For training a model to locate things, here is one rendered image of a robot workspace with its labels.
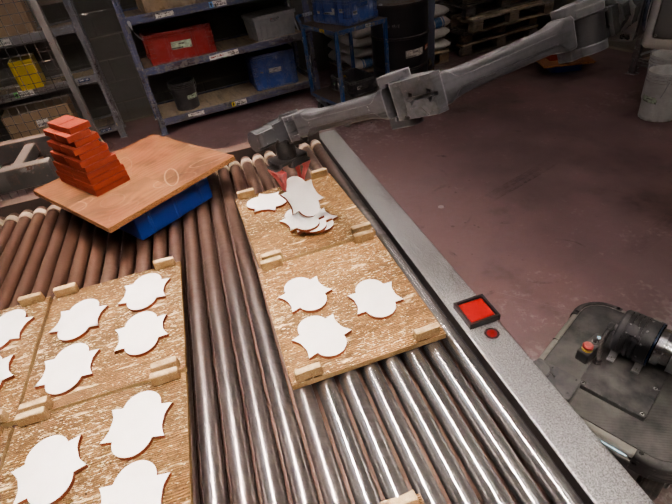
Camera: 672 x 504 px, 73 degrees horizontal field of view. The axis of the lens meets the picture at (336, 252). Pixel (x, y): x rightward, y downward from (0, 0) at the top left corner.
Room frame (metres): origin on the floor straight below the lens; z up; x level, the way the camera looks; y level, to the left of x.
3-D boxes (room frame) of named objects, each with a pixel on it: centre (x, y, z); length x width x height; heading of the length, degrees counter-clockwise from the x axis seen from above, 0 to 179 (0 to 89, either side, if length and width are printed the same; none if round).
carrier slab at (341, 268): (0.82, 0.00, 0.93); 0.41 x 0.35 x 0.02; 13
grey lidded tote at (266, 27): (5.39, 0.33, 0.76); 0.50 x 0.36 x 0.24; 116
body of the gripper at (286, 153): (1.22, 0.10, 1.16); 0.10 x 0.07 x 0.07; 128
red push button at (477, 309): (0.72, -0.30, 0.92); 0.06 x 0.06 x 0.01; 12
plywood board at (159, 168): (1.49, 0.66, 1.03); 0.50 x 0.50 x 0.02; 48
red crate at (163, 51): (5.09, 1.26, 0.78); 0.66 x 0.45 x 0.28; 110
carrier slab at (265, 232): (1.23, 0.10, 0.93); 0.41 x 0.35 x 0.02; 15
